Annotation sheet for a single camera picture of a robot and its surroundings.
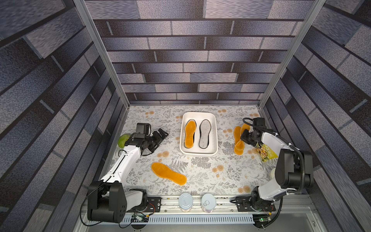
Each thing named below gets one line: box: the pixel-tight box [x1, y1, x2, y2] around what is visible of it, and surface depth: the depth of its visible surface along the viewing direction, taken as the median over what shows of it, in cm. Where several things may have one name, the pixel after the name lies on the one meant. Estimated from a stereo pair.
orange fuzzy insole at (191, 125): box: [184, 119, 197, 149], surface depth 101 cm
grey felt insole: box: [198, 119, 212, 149], surface depth 102 cm
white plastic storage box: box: [179, 111, 219, 157], surface depth 99 cm
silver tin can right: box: [200, 193, 217, 214], surface depth 72 cm
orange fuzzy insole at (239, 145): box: [233, 125, 245, 156], surface depth 94 cm
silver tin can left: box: [178, 192, 194, 213], surface depth 72 cm
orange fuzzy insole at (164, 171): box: [150, 162, 187, 186], surface depth 87 cm
